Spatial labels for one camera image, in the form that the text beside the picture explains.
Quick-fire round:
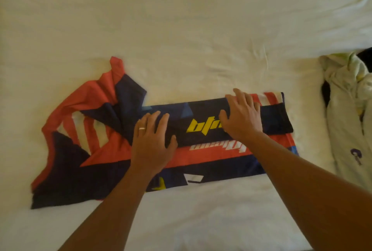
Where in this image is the person's left hand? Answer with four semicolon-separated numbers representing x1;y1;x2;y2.
130;110;179;177

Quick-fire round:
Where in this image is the person's right hand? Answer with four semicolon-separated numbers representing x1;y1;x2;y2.
218;88;264;143

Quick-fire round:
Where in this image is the black t-shirt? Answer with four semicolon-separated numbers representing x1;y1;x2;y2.
321;46;372;107

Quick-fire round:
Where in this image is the white printed t-shirt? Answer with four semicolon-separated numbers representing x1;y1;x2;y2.
319;52;372;194

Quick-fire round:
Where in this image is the person's left forearm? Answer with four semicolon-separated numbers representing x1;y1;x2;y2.
58;169;155;251

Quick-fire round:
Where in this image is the person's right forearm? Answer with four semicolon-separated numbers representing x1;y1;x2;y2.
244;133;372;251

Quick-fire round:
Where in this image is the white bed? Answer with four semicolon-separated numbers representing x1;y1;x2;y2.
0;0;372;251

